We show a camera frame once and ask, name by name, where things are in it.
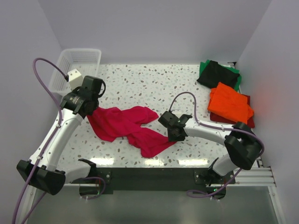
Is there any white plastic basket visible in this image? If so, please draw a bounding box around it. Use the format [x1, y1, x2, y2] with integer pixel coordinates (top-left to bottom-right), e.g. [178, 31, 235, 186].
[48, 48, 101, 96]

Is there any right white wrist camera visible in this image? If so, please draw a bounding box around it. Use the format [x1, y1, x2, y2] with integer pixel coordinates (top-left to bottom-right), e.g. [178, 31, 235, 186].
[172, 110, 184, 117]

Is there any folded black t shirt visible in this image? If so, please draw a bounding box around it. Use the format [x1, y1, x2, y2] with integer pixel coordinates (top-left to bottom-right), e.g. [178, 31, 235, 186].
[196, 60, 240, 89]

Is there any folded orange t shirt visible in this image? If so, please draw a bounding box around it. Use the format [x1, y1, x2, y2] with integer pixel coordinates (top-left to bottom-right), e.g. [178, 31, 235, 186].
[207, 82, 255, 126]

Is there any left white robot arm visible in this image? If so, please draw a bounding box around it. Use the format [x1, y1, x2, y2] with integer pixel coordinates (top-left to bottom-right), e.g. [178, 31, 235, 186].
[16, 76, 106, 195]

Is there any folded dark red t shirt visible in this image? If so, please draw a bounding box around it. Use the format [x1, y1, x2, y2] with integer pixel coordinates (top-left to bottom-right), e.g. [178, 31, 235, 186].
[209, 94, 256, 128]

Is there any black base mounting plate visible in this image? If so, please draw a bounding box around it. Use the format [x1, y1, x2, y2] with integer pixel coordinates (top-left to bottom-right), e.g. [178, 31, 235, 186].
[69, 167, 235, 199]

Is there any folded green t shirt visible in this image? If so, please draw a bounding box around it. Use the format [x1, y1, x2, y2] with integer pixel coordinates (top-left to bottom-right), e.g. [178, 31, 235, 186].
[199, 60, 242, 92]

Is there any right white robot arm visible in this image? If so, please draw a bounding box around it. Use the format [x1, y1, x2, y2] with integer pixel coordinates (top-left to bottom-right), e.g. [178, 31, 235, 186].
[158, 111, 264, 183]

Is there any aluminium frame rail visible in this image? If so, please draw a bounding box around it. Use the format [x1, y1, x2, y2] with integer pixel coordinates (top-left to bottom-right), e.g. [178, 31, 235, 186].
[28, 167, 277, 187]

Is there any crimson pink t shirt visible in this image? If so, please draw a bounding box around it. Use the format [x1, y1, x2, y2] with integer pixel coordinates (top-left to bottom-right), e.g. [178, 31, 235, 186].
[87, 106, 175, 158]

